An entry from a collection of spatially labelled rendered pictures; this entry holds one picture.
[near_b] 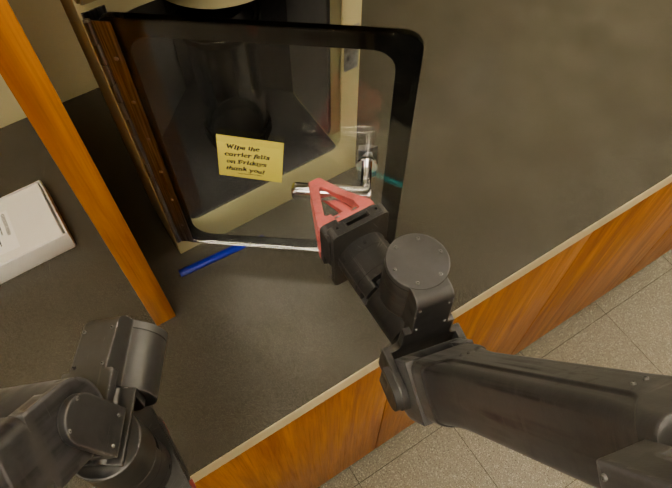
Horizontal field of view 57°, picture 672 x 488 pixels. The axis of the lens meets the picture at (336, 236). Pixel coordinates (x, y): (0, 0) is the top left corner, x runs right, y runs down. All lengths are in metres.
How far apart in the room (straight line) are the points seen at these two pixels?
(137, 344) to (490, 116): 0.79
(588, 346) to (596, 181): 1.00
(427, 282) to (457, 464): 1.33
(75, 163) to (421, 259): 0.33
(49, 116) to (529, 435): 0.45
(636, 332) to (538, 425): 1.74
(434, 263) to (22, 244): 0.67
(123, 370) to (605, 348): 1.70
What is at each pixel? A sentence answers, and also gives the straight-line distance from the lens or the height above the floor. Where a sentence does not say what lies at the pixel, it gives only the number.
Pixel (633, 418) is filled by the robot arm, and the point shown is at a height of 1.51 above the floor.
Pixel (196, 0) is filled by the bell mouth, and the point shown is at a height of 1.33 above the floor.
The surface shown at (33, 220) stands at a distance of 1.04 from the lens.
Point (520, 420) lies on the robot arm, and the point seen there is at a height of 1.39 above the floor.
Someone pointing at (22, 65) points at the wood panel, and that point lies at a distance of 0.55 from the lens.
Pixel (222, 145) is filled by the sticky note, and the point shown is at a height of 1.22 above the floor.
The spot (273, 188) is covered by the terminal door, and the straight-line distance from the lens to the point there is 0.78.
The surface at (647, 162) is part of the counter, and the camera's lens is 1.17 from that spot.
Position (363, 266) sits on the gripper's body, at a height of 1.22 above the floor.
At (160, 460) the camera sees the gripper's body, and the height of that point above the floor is 1.23.
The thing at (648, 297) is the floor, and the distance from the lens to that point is 2.19.
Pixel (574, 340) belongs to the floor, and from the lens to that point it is 2.04.
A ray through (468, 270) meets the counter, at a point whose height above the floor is 0.94.
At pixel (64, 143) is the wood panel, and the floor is 1.34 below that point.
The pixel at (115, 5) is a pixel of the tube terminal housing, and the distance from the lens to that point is 0.66.
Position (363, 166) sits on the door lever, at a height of 1.20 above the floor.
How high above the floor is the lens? 1.77
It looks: 59 degrees down
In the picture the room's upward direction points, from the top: straight up
